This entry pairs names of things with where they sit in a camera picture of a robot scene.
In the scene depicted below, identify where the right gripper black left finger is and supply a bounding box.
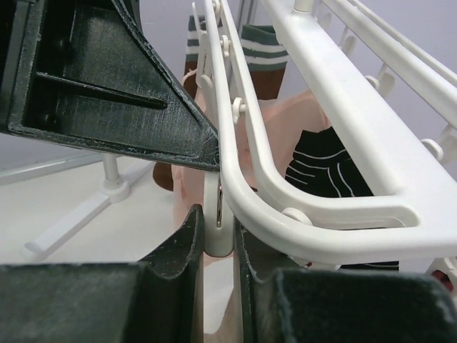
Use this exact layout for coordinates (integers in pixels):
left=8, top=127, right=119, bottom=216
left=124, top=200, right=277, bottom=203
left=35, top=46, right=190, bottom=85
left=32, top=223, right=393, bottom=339
left=1, top=205, right=204, bottom=342

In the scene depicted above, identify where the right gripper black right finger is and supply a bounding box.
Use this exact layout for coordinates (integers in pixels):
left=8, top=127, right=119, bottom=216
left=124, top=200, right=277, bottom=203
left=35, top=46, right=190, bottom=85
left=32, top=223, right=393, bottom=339
left=233, top=224, right=456, bottom=342

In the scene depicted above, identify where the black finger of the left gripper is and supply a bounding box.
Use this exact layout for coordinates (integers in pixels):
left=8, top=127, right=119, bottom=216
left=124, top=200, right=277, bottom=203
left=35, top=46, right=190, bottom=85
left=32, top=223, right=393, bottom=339
left=1, top=1, right=219, bottom=172

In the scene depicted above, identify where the white plastic clip hanger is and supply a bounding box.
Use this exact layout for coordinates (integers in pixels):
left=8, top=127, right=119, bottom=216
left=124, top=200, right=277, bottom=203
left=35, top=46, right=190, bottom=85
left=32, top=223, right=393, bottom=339
left=201, top=1, right=456, bottom=266

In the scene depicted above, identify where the black white striped sock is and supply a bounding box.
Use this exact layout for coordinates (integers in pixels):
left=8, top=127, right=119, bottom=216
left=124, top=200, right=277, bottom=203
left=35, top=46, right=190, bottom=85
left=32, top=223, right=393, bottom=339
left=340, top=261, right=399, bottom=272
left=285, top=127, right=373, bottom=198

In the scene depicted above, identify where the white metal drying rack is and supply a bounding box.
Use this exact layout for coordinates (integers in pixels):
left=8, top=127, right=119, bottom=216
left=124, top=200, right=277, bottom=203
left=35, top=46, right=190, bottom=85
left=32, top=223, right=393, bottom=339
left=24, top=154, right=154, bottom=257

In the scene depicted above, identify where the pink hanging sock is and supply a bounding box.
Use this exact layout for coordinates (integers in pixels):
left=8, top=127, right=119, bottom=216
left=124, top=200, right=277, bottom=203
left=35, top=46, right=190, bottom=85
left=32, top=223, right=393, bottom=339
left=171, top=90, right=330, bottom=228

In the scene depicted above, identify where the dark brown hanging sock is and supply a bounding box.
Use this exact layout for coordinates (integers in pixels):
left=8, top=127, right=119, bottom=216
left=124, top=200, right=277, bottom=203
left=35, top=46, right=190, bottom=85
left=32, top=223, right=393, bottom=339
left=152, top=14, right=289, bottom=192

